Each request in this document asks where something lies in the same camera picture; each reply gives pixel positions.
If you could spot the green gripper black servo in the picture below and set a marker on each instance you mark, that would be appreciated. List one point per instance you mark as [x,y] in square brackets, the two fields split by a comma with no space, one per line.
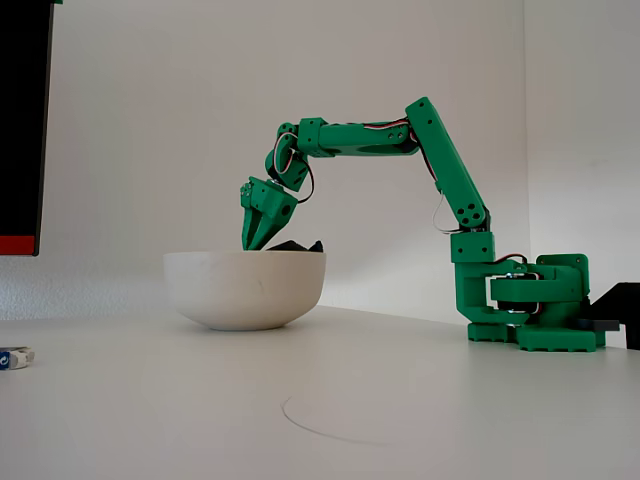
[272,206]

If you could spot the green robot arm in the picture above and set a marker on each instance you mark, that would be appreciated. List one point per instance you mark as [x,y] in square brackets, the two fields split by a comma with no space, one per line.
[450,160]

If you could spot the black cloth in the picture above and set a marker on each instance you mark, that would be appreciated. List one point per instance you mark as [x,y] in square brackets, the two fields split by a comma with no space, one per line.
[290,246]

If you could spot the white bowl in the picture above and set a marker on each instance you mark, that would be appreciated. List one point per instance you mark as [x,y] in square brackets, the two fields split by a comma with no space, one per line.
[240,295]

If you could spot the black panel red stripe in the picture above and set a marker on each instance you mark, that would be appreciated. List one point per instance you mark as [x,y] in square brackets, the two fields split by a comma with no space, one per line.
[22,125]

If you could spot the white blue eraser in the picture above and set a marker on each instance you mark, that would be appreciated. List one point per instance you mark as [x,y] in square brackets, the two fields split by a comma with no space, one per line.
[17,357]

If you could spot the black table clamp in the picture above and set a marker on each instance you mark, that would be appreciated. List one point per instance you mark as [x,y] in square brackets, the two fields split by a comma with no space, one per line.
[617,300]

